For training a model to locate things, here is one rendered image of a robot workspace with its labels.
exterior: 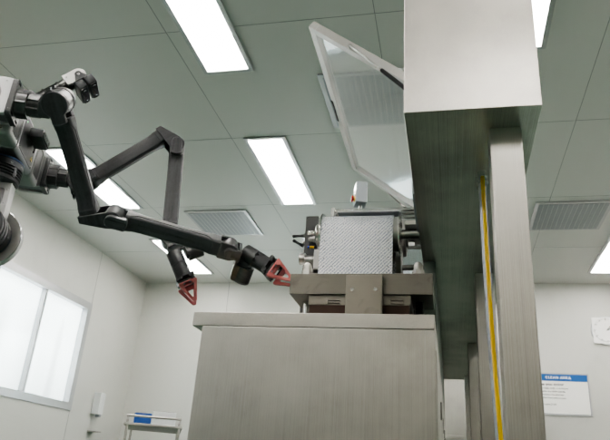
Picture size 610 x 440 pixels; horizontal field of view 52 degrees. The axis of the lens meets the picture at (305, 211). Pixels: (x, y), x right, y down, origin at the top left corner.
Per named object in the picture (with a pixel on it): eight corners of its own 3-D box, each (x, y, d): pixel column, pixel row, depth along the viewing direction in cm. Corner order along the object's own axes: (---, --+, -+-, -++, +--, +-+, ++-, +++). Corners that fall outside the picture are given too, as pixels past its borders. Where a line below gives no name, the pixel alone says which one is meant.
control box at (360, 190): (349, 207, 277) (350, 187, 281) (364, 209, 277) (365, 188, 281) (352, 200, 270) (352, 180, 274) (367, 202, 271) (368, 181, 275)
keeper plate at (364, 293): (346, 315, 172) (347, 277, 176) (382, 316, 169) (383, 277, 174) (344, 312, 169) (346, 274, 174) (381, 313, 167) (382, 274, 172)
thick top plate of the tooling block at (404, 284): (300, 308, 192) (302, 289, 194) (434, 309, 183) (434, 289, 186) (289, 293, 178) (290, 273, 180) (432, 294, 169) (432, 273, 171)
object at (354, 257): (317, 297, 197) (319, 241, 204) (392, 297, 192) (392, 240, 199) (316, 296, 196) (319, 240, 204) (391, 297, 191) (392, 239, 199)
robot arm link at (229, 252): (225, 248, 201) (226, 238, 209) (213, 278, 204) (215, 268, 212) (260, 259, 203) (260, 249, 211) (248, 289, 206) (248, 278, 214)
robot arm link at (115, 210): (77, 236, 195) (85, 225, 204) (121, 229, 195) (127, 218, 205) (35, 93, 179) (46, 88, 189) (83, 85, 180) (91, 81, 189)
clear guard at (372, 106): (357, 167, 318) (357, 166, 318) (437, 220, 298) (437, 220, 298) (317, 31, 225) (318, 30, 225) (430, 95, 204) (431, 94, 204)
